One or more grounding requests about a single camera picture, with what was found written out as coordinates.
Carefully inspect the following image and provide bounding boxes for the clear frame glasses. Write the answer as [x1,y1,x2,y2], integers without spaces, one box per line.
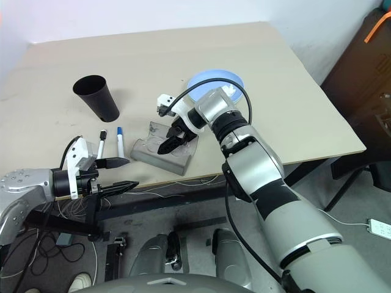
[142,136,172,155]

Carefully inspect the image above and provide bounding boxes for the white marker black cap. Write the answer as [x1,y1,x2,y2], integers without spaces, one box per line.
[96,129,108,159]

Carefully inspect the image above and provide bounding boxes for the black plastic cup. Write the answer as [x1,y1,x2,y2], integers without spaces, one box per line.
[72,74,120,123]

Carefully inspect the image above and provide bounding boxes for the grey left robot leg shell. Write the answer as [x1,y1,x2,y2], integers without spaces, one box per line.
[130,233,169,275]

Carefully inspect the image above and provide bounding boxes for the white shoe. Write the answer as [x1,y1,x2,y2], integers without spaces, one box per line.
[67,273,92,293]

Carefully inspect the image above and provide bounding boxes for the black floor cables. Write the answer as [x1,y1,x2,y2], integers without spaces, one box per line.
[7,228,86,293]

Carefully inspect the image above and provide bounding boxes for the white power strip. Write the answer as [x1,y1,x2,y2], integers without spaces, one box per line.
[366,218,391,239]

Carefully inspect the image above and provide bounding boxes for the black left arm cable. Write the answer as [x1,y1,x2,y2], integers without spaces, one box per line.
[59,137,77,170]

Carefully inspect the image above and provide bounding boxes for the black tape strip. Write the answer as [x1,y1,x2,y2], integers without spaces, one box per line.
[175,216,227,231]

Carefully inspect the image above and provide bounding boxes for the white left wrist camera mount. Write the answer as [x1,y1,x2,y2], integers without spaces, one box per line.
[64,136,97,201]

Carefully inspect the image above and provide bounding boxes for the small grey box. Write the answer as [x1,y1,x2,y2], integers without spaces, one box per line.
[56,232,73,247]

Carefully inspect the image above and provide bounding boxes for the grey robot torso shell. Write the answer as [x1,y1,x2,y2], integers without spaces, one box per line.
[71,273,254,293]

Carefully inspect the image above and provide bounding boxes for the grey robot leg shell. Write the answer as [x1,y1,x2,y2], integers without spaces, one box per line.
[130,233,169,275]
[212,228,253,289]

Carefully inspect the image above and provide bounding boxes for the thin white wire bundle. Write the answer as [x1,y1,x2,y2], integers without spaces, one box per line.
[54,173,227,220]

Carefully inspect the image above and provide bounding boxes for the brown wooden cabinet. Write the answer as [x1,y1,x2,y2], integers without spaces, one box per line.
[320,7,391,184]

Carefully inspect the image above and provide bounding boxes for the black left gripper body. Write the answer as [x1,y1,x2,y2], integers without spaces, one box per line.
[76,161,101,197]

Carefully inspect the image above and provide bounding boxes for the black bracket between legs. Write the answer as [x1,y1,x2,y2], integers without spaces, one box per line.
[166,231,183,271]

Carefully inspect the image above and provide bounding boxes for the white marker blue cap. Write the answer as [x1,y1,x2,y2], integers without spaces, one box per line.
[115,126,126,157]

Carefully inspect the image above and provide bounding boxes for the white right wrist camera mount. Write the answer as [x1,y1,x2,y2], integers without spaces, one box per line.
[156,93,204,134]

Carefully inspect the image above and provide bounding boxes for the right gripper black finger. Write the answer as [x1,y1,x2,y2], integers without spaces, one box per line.
[157,136,188,155]
[166,120,184,138]

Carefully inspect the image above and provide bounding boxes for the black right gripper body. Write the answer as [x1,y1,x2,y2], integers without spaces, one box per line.
[180,118,197,144]

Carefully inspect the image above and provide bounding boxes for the orange tape strip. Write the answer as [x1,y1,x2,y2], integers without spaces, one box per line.
[364,12,391,43]

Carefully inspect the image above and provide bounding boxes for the black floor rail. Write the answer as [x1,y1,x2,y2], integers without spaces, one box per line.
[105,233,128,281]

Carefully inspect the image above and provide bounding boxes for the black metal table frame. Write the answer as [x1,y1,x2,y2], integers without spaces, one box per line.
[27,157,334,242]

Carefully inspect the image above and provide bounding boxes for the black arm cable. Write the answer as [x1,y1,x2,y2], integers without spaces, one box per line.
[163,76,285,284]
[59,137,77,170]

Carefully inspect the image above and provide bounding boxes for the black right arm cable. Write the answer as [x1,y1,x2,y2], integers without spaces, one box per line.
[163,76,285,284]

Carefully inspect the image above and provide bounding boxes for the grey right robot leg shell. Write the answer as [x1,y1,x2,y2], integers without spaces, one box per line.
[212,228,253,289]

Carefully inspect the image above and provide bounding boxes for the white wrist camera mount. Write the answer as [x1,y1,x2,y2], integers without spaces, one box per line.
[64,136,97,201]
[156,93,204,134]

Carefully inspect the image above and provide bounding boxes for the light blue plate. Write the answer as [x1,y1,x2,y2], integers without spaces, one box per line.
[186,68,246,104]

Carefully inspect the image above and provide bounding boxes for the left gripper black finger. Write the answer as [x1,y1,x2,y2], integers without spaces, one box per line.
[97,157,130,169]
[99,181,140,196]

